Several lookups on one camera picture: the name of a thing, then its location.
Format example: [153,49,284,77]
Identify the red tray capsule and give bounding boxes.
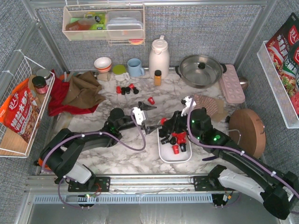
[172,145,179,154]
[172,132,186,145]
[160,118,167,125]

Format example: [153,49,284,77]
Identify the white storage tray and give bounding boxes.
[157,122,192,163]

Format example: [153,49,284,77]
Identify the striped pink cloth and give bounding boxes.
[194,94,228,122]

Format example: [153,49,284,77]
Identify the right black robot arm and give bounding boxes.
[161,108,299,220]

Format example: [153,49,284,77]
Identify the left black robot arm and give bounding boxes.
[38,102,158,189]

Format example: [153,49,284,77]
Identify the lone red capsule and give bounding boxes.
[148,97,155,105]

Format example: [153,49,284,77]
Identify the orange spice bottle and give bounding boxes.
[154,70,162,86]

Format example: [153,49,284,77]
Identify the blue mug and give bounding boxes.
[127,58,145,77]

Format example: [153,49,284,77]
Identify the green lid cup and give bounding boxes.
[112,64,130,82]

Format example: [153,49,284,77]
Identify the small glass cup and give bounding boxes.
[97,72,111,82]

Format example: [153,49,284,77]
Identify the white thermos jug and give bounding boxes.
[149,35,170,80]

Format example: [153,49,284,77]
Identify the white orange bowl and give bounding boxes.
[94,57,112,72]

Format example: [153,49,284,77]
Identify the steel pot with lid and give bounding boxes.
[175,55,227,89]

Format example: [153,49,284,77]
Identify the brown cloth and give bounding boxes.
[62,71,106,109]

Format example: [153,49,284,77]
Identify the pink egg tray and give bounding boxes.
[219,64,245,104]

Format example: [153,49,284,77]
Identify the round wooden board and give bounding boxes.
[228,109,266,158]

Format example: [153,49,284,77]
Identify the clear plastic containers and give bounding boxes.
[106,10,143,40]

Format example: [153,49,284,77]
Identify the red cloth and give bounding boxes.
[48,77,99,116]

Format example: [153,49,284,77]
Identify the green label bottle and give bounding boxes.
[84,12,107,30]

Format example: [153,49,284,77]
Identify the red jar black lid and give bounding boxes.
[32,76,48,94]

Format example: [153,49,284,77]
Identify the orange ball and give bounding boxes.
[38,158,51,171]

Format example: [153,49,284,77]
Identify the red snack bag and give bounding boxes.
[0,78,39,143]

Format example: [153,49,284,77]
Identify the red seasoning packets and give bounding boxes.
[266,13,299,114]

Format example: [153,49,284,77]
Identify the cream wall shelf basket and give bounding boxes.
[62,3,145,45]

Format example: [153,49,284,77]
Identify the white wire basket right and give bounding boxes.
[256,41,299,129]

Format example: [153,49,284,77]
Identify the white wire basket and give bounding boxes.
[0,49,55,158]
[256,41,299,129]

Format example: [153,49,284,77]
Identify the metal base rail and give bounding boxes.
[23,174,281,206]

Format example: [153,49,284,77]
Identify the white wire basket left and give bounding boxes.
[0,49,55,158]

